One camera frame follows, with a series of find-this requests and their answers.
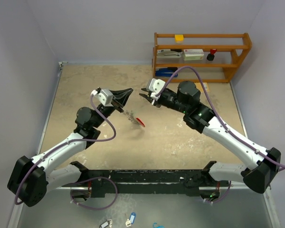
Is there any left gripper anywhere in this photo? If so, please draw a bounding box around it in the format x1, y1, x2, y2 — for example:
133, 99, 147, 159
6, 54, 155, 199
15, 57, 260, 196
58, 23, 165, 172
92, 88, 132, 128

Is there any red handled key organizer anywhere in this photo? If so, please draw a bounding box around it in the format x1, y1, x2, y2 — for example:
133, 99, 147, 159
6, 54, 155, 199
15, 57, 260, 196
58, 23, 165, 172
123, 110, 145, 128

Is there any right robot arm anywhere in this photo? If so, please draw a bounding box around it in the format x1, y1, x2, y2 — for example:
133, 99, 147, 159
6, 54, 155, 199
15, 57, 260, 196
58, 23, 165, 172
140, 79, 281, 193

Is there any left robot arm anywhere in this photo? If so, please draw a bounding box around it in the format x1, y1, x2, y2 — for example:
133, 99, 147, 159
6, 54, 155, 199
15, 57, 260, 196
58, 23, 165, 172
7, 88, 133, 207

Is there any blue black stapler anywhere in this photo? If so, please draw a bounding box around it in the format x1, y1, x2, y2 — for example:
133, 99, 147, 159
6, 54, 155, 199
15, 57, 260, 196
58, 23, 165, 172
155, 67, 178, 77

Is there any grey stapler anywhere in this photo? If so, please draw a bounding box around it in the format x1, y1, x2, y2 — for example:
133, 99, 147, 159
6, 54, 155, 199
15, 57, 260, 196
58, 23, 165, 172
157, 49, 182, 58

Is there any wooden shelf rack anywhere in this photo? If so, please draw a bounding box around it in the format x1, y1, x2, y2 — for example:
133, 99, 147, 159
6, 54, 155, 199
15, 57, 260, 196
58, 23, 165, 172
152, 33, 252, 83

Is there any white red box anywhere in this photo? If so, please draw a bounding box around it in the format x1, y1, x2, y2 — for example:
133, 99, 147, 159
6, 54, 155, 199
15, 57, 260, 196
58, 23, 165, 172
183, 49, 204, 61

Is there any yellow lidded container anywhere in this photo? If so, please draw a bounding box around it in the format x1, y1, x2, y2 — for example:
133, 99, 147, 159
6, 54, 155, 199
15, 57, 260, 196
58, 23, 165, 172
174, 34, 184, 44

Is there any red black stamp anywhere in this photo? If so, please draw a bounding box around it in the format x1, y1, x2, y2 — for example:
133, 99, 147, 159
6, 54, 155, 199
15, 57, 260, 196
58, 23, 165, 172
207, 49, 217, 61

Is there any blue tagged key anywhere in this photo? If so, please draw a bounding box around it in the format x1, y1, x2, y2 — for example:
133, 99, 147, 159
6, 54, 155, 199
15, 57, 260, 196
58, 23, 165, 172
125, 212, 136, 228

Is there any black tagged key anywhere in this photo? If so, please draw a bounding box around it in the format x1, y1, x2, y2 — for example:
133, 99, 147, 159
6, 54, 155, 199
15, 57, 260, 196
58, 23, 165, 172
99, 219, 113, 228

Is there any blue hook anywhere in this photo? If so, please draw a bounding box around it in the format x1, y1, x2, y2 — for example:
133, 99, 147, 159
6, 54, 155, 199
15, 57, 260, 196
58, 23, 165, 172
152, 223, 165, 228

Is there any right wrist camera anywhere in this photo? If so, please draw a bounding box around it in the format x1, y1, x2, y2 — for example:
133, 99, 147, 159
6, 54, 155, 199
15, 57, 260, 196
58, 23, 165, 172
146, 78, 165, 99

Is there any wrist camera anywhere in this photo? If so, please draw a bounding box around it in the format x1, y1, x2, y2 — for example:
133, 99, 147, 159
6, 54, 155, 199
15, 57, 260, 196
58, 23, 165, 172
146, 78, 165, 99
90, 88, 114, 107

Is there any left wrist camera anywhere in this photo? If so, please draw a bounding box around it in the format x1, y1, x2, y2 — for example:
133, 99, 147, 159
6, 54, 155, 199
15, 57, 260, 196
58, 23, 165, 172
90, 88, 114, 107

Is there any black base frame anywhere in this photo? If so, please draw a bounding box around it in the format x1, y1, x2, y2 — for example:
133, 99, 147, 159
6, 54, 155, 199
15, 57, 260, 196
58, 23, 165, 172
70, 161, 228, 198

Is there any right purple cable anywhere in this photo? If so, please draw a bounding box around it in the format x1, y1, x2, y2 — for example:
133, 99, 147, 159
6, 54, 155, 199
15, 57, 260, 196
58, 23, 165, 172
155, 66, 285, 171

